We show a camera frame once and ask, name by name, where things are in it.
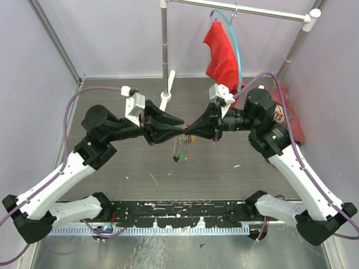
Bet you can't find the teal clothes hanger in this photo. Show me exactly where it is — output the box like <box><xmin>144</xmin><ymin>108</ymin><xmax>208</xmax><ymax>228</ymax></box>
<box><xmin>209</xmin><ymin>8</ymin><xmax>243</xmax><ymax>92</ymax></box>

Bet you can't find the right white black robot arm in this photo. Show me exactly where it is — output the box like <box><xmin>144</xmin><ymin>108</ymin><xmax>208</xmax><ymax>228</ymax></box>
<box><xmin>185</xmin><ymin>89</ymin><xmax>358</xmax><ymax>246</ymax></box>

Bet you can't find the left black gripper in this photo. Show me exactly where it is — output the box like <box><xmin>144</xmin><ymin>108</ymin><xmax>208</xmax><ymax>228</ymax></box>
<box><xmin>105</xmin><ymin>99</ymin><xmax>187</xmax><ymax>146</ymax></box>

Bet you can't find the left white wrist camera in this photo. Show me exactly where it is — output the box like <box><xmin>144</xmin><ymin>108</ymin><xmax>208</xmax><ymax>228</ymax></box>
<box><xmin>121</xmin><ymin>86</ymin><xmax>145</xmax><ymax>127</ymax></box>

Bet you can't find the slotted cable duct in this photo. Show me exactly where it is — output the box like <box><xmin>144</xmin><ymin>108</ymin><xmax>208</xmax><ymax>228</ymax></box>
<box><xmin>49</xmin><ymin>224</ymin><xmax>250</xmax><ymax>236</ymax></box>

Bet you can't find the metal numbered keyring organizer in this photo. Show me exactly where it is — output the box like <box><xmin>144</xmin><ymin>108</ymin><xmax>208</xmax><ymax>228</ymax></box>
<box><xmin>173</xmin><ymin>133</ymin><xmax>193</xmax><ymax>158</ymax></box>

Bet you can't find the white silver clothes rack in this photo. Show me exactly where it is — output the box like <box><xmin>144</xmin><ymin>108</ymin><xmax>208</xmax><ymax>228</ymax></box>
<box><xmin>158</xmin><ymin>0</ymin><xmax>322</xmax><ymax>113</ymax></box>

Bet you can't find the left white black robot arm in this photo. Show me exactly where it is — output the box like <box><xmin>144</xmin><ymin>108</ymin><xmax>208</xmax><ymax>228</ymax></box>
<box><xmin>2</xmin><ymin>100</ymin><xmax>184</xmax><ymax>244</ymax></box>

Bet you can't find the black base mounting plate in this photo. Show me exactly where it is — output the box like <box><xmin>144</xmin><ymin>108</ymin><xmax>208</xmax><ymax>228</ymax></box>
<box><xmin>86</xmin><ymin>200</ymin><xmax>269</xmax><ymax>229</ymax></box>

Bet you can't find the dark red printed shirt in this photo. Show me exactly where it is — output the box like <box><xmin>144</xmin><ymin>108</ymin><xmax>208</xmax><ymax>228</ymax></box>
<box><xmin>271</xmin><ymin>81</ymin><xmax>305</xmax><ymax>146</ymax></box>

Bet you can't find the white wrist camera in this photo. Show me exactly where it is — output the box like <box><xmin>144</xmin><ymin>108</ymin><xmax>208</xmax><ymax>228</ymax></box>
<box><xmin>121</xmin><ymin>86</ymin><xmax>145</xmax><ymax>127</ymax></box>
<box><xmin>208</xmin><ymin>84</ymin><xmax>235</xmax><ymax>118</ymax></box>

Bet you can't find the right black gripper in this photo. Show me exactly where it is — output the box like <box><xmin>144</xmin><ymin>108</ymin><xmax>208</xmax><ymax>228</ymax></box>
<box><xmin>185</xmin><ymin>100</ymin><xmax>258</xmax><ymax>141</ymax></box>

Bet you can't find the red shirt on hanger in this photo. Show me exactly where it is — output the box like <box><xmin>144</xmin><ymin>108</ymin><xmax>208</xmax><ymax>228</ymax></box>
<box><xmin>203</xmin><ymin>21</ymin><xmax>245</xmax><ymax>95</ymax></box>

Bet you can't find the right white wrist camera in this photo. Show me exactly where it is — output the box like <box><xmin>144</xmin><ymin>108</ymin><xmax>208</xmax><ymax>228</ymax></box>
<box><xmin>208</xmin><ymin>84</ymin><xmax>235</xmax><ymax>118</ymax></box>

